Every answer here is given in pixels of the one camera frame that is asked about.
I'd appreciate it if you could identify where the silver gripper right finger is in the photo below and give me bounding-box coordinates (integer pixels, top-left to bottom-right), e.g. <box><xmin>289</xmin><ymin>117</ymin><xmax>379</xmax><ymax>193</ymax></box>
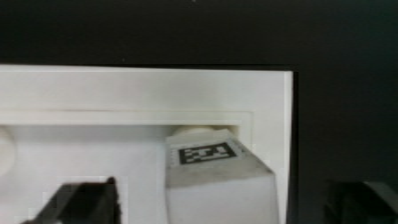
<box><xmin>322</xmin><ymin>181</ymin><xmax>398</xmax><ymax>224</ymax></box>

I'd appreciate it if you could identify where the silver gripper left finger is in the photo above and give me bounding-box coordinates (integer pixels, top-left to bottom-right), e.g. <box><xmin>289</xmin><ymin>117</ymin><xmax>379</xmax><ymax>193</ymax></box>
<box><xmin>22</xmin><ymin>177</ymin><xmax>120</xmax><ymax>224</ymax></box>

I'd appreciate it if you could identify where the white table leg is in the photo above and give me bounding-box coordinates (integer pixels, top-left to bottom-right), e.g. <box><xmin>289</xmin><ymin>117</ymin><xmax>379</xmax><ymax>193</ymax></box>
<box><xmin>164</xmin><ymin>126</ymin><xmax>278</xmax><ymax>224</ymax></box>

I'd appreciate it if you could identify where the white square table top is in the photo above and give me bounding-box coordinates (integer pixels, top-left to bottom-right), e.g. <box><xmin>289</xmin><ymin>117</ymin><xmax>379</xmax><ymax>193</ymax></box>
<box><xmin>0</xmin><ymin>65</ymin><xmax>292</xmax><ymax>224</ymax></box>

